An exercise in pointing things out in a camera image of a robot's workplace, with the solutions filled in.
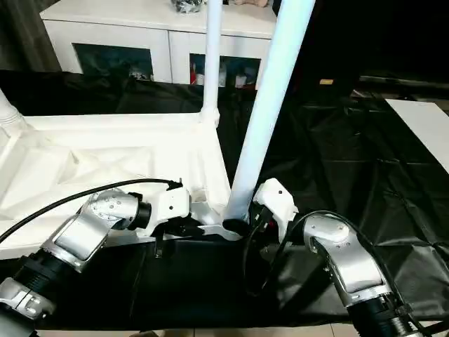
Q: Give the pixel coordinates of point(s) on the white plastic table top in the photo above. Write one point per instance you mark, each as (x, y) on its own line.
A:
(105, 140)

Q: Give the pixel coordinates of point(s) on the black work mat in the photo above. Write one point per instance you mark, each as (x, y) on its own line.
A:
(350, 158)

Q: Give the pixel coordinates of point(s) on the small tan box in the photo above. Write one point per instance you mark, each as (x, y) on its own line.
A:
(326, 81)

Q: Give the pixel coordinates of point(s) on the flat white board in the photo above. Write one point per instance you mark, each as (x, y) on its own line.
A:
(421, 130)

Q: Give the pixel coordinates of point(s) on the black folding stand leg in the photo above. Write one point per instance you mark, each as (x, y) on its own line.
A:
(433, 327)

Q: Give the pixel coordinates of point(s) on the white cabinet with openings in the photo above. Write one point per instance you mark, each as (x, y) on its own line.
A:
(140, 31)

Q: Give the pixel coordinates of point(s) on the small shiny metal ornament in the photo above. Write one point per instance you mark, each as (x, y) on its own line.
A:
(186, 5)

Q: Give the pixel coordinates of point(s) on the grey curtain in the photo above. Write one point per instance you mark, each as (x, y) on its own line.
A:
(28, 35)

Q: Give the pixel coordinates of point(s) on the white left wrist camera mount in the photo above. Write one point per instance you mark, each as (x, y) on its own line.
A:
(172, 207)

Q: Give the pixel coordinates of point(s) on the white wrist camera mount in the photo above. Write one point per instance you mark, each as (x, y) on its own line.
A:
(279, 200)
(172, 207)

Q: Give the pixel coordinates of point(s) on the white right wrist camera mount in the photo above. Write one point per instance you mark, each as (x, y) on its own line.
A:
(279, 200)

